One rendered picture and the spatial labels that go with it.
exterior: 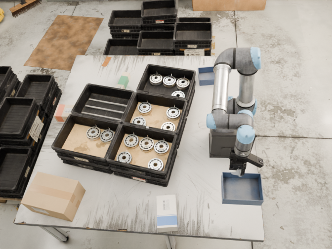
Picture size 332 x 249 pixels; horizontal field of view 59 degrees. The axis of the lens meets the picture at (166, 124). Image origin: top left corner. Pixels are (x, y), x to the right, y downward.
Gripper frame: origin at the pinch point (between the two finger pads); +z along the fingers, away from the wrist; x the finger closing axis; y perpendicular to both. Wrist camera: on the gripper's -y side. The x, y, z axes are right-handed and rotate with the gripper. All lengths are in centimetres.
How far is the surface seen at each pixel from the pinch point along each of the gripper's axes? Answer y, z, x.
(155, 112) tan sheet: 56, 21, -62
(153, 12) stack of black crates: 85, 34, -237
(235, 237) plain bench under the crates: -1.6, 43.9, 17.1
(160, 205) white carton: 45, 33, 6
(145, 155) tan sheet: 59, 26, -26
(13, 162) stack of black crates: 191, 79, -47
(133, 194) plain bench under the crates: 65, 41, -5
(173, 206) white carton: 36.6, 33.4, 5.5
